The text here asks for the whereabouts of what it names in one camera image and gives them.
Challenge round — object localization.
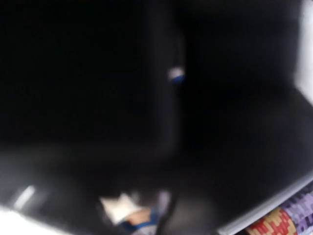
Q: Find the aluminium poker chip case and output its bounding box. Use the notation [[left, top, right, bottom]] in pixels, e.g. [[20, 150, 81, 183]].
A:
[[0, 0, 313, 235]]

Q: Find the red poker chip stack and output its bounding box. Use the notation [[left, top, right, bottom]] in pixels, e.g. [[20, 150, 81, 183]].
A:
[[244, 208, 298, 235]]

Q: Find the purple chip row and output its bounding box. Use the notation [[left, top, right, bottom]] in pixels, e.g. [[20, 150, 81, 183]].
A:
[[281, 188, 313, 235]]

